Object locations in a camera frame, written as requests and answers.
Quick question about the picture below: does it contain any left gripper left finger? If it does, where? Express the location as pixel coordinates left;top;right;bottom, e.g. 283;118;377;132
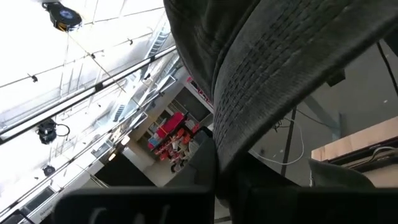
54;136;218;224

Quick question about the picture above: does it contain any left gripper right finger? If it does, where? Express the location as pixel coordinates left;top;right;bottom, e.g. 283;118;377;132
217;155;398;224

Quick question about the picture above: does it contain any dark grey cap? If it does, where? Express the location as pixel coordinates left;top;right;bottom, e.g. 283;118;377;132
163;0;398;200

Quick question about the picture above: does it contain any black pole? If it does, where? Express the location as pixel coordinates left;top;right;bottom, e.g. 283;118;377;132
280;107;297;177

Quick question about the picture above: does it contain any red storage cabinet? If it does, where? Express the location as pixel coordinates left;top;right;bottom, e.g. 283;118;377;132
147;111;203;162

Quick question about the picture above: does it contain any round black ceiling device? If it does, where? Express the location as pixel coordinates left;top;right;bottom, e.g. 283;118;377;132
42;164;57;177

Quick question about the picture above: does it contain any white floor cable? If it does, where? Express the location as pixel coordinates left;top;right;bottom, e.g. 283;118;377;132
250;117;305;166

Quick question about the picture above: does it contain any black ceiling camera with cable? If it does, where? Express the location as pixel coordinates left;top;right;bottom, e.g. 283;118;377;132
35;118;71;146

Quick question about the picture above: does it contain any black frame beam with lights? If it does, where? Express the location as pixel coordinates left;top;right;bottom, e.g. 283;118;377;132
0;45;177;146

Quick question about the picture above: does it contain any thin black cable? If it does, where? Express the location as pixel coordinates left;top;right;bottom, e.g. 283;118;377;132
375;41;398;97

